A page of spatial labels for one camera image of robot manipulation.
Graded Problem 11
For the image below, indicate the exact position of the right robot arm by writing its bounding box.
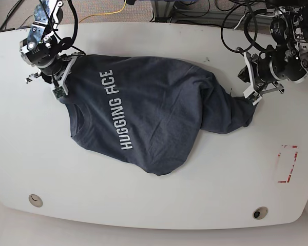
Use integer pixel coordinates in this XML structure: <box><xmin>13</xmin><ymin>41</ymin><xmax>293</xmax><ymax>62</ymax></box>
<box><xmin>20</xmin><ymin>1</ymin><xmax>85</xmax><ymax>99</ymax></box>

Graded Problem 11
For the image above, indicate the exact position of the table grommet hole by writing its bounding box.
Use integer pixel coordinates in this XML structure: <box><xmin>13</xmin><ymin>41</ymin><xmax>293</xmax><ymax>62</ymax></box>
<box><xmin>253</xmin><ymin>207</ymin><xmax>268</xmax><ymax>220</ymax></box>
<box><xmin>28</xmin><ymin>194</ymin><xmax>43</xmax><ymax>208</ymax></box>

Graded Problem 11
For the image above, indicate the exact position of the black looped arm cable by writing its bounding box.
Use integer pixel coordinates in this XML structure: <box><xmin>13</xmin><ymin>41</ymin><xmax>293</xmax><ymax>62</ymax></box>
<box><xmin>220</xmin><ymin>0</ymin><xmax>273</xmax><ymax>53</ymax></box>

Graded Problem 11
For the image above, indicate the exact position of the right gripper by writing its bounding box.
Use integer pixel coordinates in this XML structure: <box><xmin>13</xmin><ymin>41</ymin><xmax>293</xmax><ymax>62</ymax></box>
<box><xmin>25</xmin><ymin>52</ymin><xmax>86</xmax><ymax>99</ymax></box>

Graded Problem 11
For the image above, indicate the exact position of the yellow cable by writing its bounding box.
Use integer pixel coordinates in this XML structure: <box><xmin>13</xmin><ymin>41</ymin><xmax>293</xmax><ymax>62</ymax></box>
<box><xmin>78</xmin><ymin>0</ymin><xmax>126</xmax><ymax>23</ymax></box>

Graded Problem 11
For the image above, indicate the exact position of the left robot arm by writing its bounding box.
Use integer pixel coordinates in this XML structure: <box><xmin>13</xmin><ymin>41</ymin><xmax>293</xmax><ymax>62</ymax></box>
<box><xmin>238</xmin><ymin>1</ymin><xmax>308</xmax><ymax>105</ymax></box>

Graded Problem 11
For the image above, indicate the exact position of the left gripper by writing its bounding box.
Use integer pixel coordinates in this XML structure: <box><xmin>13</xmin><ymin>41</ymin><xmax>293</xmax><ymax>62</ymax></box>
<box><xmin>238</xmin><ymin>51</ymin><xmax>284</xmax><ymax>106</ymax></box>

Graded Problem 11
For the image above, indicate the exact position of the dark blue t-shirt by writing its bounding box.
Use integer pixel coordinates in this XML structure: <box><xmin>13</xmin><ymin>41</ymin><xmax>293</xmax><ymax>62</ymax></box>
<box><xmin>60</xmin><ymin>55</ymin><xmax>256</xmax><ymax>176</ymax></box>

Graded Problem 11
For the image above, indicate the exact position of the red tape rectangle marking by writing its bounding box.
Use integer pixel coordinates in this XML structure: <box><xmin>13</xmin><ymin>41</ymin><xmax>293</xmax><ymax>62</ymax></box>
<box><xmin>274</xmin><ymin>145</ymin><xmax>299</xmax><ymax>183</ymax></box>

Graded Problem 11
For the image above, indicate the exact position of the left table grommet hole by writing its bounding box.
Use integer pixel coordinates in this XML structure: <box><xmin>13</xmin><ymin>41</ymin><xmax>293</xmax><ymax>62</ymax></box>
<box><xmin>28</xmin><ymin>194</ymin><xmax>43</xmax><ymax>208</ymax></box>

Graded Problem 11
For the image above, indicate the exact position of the right table grommet hole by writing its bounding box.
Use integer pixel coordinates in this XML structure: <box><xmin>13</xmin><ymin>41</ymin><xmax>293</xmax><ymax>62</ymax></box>
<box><xmin>253</xmin><ymin>207</ymin><xmax>268</xmax><ymax>220</ymax></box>

